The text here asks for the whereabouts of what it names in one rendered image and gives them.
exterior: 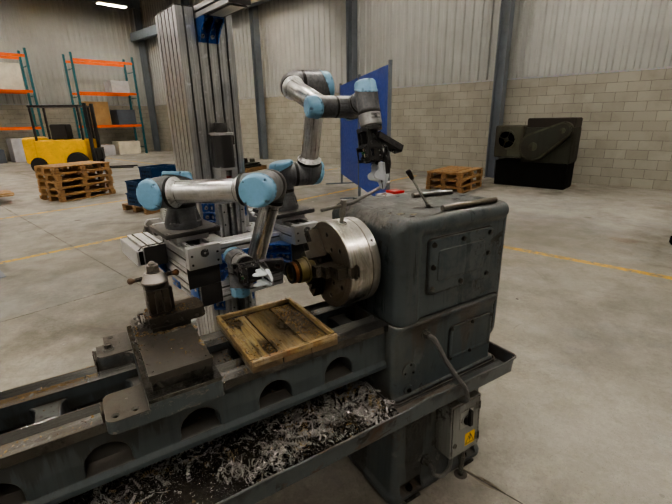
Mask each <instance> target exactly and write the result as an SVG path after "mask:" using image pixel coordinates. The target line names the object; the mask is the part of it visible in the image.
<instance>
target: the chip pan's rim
mask: <svg viewBox="0 0 672 504"><path fill-rule="evenodd" d="M488 353H490V354H491V355H492V358H493V359H491V360H489V361H487V362H485V363H483V364H481V365H479V366H477V367H474V368H472V369H470V370H468V371H466V372H464V373H462V374H460V375H459V376H460V378H462V377H464V376H466V375H468V374H470V373H472V372H474V371H476V370H478V369H480V368H482V367H485V366H487V365H489V364H491V363H493V362H495V361H496V360H495V359H496V358H497V360H498V359H499V360H501V361H502V362H504V363H503V364H501V365H499V366H497V367H494V368H492V369H489V370H487V371H485V372H482V373H480V374H478V375H476V376H474V377H472V378H470V379H468V380H465V381H464V383H465V384H466V386H467V388H468V390H469V393H470V392H472V391H474V390H476V389H477V388H479V387H481V386H483V385H485V384H487V383H489V382H491V381H493V380H495V379H497V378H499V377H501V376H503V375H505V374H506V373H508V372H510V371H511V369H512V364H513V361H514V359H516V358H517V356H516V354H514V353H512V352H510V351H508V350H507V349H505V348H503V347H501V346H499V345H497V344H495V343H493V342H491V341H490V343H489V348H488ZM454 381H456V379H455V378H451V379H449V380H447V381H445V382H443V383H441V384H439V385H437V386H435V387H433V388H430V389H428V390H426V391H424V392H422V393H420V394H418V395H416V396H414V397H412V398H409V399H407V400H405V401H403V402H401V403H398V404H392V403H390V404H391V405H392V406H394V407H395V409H397V408H400V407H402V406H404V405H406V404H408V403H410V402H412V401H414V400H416V399H418V398H420V397H422V396H425V395H427V394H429V393H431V392H433V391H435V390H437V389H439V388H441V387H443V386H445V385H447V384H449V383H451V382H454ZM464 395H465V394H464V391H463V389H462V387H461V386H460V385H459V384H457V385H455V386H453V387H451V388H448V389H446V390H444V391H441V392H439V393H436V394H434V395H431V396H429V397H427V398H425V399H424V400H422V401H420V402H419V403H417V404H415V405H414V406H412V407H410V408H408V409H406V410H404V411H402V412H400V413H398V414H396V415H395V416H393V417H391V418H389V419H387V420H385V421H383V422H381V423H378V424H376V425H374V426H372V427H370V428H368V429H366V430H364V431H362V432H360V433H358V434H356V435H354V436H352V437H350V438H348V439H346V440H344V441H342V442H340V443H338V444H336V445H334V446H332V447H330V448H328V449H326V450H324V451H322V452H320V453H318V454H316V455H314V456H312V457H310V458H307V459H305V460H303V461H301V462H299V463H297V464H295V465H293V466H291V467H289V468H286V469H284V470H282V471H280V472H277V473H275V474H273V475H271V476H269V477H267V478H265V479H263V480H261V481H259V482H257V483H255V484H254V485H252V486H250V487H248V488H246V489H244V490H242V491H240V492H238V493H236V494H234V495H232V496H230V497H228V498H226V499H224V500H222V501H220V502H218V503H216V504H255V503H257V502H259V501H261V500H263V499H265V498H267V497H269V496H271V495H273V494H274V493H276V492H278V491H280V490H282V489H284V488H286V487H288V486H290V485H292V484H294V483H296V482H298V481H300V480H302V479H303V478H305V477H307V476H309V475H311V474H313V473H315V472H317V471H319V470H321V469H323V468H325V467H327V466H329V465H331V464H332V463H334V462H336V461H338V460H340V459H342V458H344V457H346V456H348V455H350V454H352V453H354V452H356V451H358V450H360V449H361V448H363V447H365V446H367V445H369V444H371V443H373V442H375V441H377V440H379V439H381V438H383V437H385V436H387V435H389V434H390V433H392V432H394V431H396V430H398V429H400V428H402V427H404V426H406V425H408V424H410V423H412V422H414V421H416V420H418V419H419V418H421V417H423V416H425V415H427V414H429V413H431V412H433V411H435V410H437V409H439V408H441V407H443V406H445V405H447V404H448V403H450V402H452V401H454V400H456V399H458V398H460V397H462V396H464Z"/></svg>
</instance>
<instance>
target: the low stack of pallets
mask: <svg viewBox="0 0 672 504"><path fill-rule="evenodd" d="M482 169H483V168H482V167H473V168H472V167H463V166H447V167H442V168H438V169H433V170H429V171H427V177H426V179H427V180H426V189H428V190H432V189H439V188H441V190H445V189H447V188H448V189H452V190H453V189H457V192H458V193H466V192H469V191H471V190H474V189H476V188H479V187H481V186H482V185H481V184H482V182H481V181H482V175H483V170H482ZM475 170H477V173H474V172H473V171H475ZM433 173H434V174H435V175H433ZM467 173H468V174H467ZM475 177H476V179H475V180H473V178H475ZM433 180H435V181H433ZM475 183H476V186H474V187H472V184H475ZM432 187H434V188H432ZM463 187H466V190H464V189H463Z"/></svg>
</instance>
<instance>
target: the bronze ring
mask: <svg viewBox="0 0 672 504"><path fill-rule="evenodd" d="M312 265H316V264H315V262H314V261H313V260H312V259H310V260H308V259H307V258H306V257H304V256H303V257H301V258H300V259H295V260H293V261H291V262H288V263H286V265H285V273H286V277H287V279H288V281H289V282H290V283H291V284H293V283H303V282H306V283H309V282H310V281H311V280H312V277H313V273H312Z"/></svg>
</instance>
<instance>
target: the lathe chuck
mask: <svg viewBox="0 0 672 504"><path fill-rule="evenodd" d="M338 221H340V218H338V219H332V220H326V221H320V222H317V223H316V224H317V227H318V230H319V233H320V236H321V239H322V242H323V245H324V248H325V251H326V252H328V253H329V254H330V255H329V256H327V257H323V258H322V259H317V260H313V261H314V262H315V264H316V265H317V264H321V263H326V262H330V261H333V262H335V263H338V264H341V265H343V266H346V267H349V268H354V266H355V265H356V266H357V267H358V277H357V279H356V280H355V279H354V278H353V279H350V278H347V279H343V280H339V281H338V280H336V279H333V278H328V279H327V280H326V284H325V288H324V291H323V295H322V298H323V299H324V300H325V301H326V302H327V303H328V304H330V305H331V306H334V307H341V306H344V305H347V304H351V303H354V302H358V301H361V300H363V299H364V298H365V297H366V296H367V295H368V293H369V292H370V289H371V286H372V282H373V260H372V255H371V251H370V247H369V245H368V242H367V240H366V238H365V236H364V234H363V232H362V231H361V229H360V228H359V227H358V226H357V225H356V224H355V223H354V222H353V221H351V220H349V219H347V218H344V222H345V223H346V224H345V225H340V224H338V223H337V222H338ZM358 296H361V297H360V298H359V299H358V300H355V301H352V300H353V299H354V298H356V297H358Z"/></svg>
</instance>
